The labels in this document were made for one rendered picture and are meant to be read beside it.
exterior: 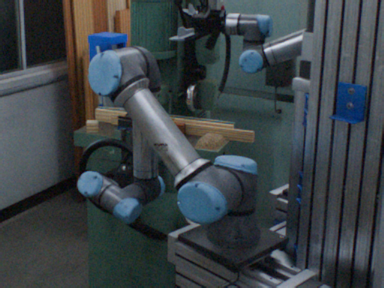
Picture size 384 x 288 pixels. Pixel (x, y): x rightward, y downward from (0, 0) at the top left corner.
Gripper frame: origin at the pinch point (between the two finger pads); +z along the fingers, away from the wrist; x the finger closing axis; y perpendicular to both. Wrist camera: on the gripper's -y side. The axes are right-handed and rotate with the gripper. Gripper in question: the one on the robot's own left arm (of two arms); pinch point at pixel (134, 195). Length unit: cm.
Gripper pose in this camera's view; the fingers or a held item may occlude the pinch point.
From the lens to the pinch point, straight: 207.6
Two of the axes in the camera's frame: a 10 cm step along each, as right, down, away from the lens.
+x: 9.1, 1.1, -4.1
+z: 3.6, 2.8, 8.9
